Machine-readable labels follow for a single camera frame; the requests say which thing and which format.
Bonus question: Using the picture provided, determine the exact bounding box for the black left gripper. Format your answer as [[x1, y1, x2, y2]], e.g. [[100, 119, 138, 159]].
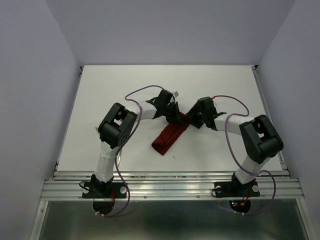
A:
[[162, 102, 184, 125]]

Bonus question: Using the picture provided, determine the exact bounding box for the dark red cloth napkin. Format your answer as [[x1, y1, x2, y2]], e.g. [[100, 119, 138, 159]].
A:
[[151, 112, 191, 156]]

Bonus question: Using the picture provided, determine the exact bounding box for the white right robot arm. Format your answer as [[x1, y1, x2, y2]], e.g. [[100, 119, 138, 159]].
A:
[[185, 97, 284, 195]]

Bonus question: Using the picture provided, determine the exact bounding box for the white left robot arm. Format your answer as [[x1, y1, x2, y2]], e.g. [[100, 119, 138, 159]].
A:
[[90, 89, 183, 197]]

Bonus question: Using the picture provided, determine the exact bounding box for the silver metal spoon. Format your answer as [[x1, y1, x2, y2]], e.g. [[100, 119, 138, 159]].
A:
[[117, 149, 122, 167]]

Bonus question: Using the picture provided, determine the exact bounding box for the aluminium right side rail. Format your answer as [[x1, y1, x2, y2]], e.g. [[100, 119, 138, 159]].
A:
[[251, 65, 291, 177]]

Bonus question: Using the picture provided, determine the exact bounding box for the aluminium front frame rail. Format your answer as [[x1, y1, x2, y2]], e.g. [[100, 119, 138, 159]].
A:
[[40, 170, 305, 201]]

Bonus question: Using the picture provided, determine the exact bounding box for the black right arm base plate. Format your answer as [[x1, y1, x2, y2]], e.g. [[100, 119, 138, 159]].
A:
[[211, 180, 260, 198]]

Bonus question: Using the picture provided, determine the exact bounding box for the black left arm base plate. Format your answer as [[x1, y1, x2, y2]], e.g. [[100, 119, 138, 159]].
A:
[[79, 181, 127, 199]]

